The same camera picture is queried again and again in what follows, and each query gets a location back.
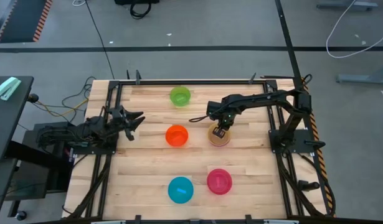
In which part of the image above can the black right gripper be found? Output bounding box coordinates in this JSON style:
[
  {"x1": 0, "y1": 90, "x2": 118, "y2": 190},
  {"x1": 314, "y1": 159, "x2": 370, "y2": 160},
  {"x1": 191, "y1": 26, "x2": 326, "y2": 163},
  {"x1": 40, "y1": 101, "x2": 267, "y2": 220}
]
[{"x1": 213, "y1": 112, "x2": 235, "y2": 139}]

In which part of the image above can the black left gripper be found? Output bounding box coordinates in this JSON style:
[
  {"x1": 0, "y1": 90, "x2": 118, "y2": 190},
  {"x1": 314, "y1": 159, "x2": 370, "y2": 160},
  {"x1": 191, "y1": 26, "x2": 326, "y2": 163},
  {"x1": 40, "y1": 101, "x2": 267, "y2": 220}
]
[{"x1": 108, "y1": 105, "x2": 146, "y2": 133}]

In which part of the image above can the black and orange hazard strip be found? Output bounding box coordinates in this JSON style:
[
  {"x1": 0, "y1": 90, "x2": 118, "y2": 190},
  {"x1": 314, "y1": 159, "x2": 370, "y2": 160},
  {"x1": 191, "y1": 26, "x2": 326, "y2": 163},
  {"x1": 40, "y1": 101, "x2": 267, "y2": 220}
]
[{"x1": 301, "y1": 77, "x2": 336, "y2": 217}]

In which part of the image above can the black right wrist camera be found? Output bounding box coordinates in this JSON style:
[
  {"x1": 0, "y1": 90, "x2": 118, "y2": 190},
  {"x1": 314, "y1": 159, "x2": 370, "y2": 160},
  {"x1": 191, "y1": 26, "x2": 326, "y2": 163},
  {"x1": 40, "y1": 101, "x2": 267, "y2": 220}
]
[{"x1": 206, "y1": 101, "x2": 224, "y2": 118}]

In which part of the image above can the orange translucent plastic bowl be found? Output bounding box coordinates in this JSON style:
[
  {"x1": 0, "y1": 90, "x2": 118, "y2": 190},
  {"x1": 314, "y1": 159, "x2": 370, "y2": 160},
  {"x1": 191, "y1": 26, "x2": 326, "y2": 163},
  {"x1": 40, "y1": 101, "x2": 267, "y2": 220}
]
[{"x1": 164, "y1": 124, "x2": 189, "y2": 147}]

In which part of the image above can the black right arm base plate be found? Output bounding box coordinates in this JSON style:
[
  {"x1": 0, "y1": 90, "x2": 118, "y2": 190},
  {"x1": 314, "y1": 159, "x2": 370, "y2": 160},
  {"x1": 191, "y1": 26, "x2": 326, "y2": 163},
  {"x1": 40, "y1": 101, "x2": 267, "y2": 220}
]
[{"x1": 268, "y1": 129, "x2": 317, "y2": 154}]

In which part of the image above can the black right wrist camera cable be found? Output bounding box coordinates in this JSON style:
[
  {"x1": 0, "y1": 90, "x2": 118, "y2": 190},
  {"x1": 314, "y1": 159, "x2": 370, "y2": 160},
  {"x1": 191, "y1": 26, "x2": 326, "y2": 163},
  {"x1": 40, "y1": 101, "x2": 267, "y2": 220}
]
[{"x1": 188, "y1": 114, "x2": 211, "y2": 123}]

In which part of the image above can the green translucent plastic bowl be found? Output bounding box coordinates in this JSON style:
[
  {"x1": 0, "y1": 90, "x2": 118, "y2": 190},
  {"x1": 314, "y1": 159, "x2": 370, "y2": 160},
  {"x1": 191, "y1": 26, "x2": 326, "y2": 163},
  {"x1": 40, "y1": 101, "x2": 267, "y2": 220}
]
[{"x1": 169, "y1": 85, "x2": 192, "y2": 108}]

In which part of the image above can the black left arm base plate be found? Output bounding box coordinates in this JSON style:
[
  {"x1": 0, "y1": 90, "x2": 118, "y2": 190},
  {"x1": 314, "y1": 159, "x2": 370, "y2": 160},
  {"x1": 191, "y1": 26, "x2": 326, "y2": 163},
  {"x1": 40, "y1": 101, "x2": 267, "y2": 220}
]
[{"x1": 68, "y1": 130, "x2": 118, "y2": 156}]

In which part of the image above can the black aluminium table frame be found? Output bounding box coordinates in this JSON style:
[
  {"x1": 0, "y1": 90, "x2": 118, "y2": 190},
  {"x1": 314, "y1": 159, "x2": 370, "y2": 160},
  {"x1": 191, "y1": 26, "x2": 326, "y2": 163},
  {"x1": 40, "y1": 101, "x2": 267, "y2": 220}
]
[{"x1": 62, "y1": 70, "x2": 335, "y2": 220}]

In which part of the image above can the thin black floor cable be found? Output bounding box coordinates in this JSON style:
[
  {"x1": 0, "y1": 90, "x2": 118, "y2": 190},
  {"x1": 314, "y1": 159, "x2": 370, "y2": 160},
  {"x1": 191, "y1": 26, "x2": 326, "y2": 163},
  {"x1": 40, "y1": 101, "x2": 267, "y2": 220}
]
[{"x1": 84, "y1": 0, "x2": 116, "y2": 80}]

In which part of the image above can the coiled black floor cable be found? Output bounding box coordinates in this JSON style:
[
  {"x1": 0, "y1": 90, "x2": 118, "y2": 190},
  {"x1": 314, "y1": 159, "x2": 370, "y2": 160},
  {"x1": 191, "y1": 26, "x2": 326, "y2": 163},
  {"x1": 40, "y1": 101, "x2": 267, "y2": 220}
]
[{"x1": 129, "y1": 1, "x2": 153, "y2": 20}]

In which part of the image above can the mint green stapler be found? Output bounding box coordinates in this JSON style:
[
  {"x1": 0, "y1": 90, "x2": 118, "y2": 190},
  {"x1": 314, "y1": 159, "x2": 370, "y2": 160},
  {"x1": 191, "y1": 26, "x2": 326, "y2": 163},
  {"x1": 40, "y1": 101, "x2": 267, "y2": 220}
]
[{"x1": 0, "y1": 77, "x2": 22, "y2": 101}]

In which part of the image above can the black mat with orange stripes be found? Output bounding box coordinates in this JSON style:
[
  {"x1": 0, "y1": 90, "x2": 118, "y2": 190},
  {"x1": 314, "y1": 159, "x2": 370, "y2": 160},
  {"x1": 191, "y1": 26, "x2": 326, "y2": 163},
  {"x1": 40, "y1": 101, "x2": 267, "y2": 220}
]
[{"x1": 0, "y1": 0, "x2": 54, "y2": 44}]

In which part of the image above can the yellow translucent plastic bowl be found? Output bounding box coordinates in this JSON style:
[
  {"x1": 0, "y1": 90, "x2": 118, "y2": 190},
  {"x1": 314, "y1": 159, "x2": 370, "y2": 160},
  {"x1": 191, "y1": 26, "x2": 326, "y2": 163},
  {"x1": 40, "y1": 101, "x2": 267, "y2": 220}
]
[{"x1": 207, "y1": 122, "x2": 232, "y2": 147}]

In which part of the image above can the grey table foot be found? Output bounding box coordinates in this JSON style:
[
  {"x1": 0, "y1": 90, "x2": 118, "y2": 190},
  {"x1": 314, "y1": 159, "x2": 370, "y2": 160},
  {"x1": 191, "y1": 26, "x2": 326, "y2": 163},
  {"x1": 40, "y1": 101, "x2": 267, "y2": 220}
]
[
  {"x1": 316, "y1": 0, "x2": 379, "y2": 11},
  {"x1": 335, "y1": 62, "x2": 383, "y2": 85}
]

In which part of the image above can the black side desk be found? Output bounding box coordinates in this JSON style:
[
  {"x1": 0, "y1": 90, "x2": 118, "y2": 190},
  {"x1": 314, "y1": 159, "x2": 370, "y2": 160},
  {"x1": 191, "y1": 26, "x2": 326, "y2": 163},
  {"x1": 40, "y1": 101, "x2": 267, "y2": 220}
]
[{"x1": 0, "y1": 75, "x2": 35, "y2": 162}]

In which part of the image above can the black cabinet beside table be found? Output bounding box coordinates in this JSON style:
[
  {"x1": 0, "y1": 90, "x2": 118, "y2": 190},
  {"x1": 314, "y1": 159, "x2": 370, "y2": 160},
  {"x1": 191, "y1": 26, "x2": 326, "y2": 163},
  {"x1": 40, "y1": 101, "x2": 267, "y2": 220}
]
[{"x1": 4, "y1": 121, "x2": 80, "y2": 202}]

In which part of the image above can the black cable bundle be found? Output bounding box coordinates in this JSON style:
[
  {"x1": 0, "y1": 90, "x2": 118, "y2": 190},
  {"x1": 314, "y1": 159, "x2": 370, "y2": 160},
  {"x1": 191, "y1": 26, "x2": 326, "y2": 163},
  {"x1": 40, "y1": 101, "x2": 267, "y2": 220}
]
[{"x1": 60, "y1": 75, "x2": 97, "y2": 123}]

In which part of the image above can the yellow cable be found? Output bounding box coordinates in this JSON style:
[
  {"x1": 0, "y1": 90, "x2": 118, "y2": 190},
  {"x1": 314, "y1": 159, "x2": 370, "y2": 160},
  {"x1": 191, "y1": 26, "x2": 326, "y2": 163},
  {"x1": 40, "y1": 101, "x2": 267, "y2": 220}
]
[{"x1": 37, "y1": 98, "x2": 90, "y2": 117}]

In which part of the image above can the black box on floor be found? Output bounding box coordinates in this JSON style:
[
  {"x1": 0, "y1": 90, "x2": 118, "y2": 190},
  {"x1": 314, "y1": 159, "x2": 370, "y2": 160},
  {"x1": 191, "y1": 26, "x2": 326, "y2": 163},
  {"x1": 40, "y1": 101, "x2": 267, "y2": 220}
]
[{"x1": 114, "y1": 0, "x2": 160, "y2": 6}]

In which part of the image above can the blue translucent plastic bowl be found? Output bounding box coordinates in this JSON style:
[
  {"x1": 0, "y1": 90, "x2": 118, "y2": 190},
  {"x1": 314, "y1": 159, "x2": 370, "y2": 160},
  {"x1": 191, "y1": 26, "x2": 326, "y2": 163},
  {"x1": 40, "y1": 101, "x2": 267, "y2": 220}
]
[{"x1": 167, "y1": 176, "x2": 195, "y2": 205}]

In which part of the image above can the pink translucent plastic bowl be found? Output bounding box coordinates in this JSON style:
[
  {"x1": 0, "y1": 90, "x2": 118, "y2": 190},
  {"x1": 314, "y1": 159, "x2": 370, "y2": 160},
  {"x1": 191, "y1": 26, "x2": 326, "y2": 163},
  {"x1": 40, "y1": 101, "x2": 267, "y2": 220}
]
[{"x1": 206, "y1": 168, "x2": 234, "y2": 196}]

